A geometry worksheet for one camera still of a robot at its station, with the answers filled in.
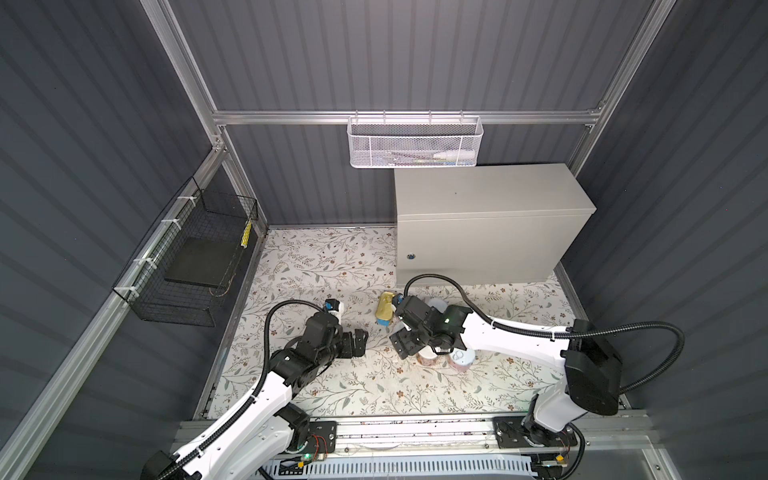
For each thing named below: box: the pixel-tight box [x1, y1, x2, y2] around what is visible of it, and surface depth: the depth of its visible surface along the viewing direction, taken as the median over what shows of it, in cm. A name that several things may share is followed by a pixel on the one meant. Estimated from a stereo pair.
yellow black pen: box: [240, 219, 253, 249], surface depth 84 cm
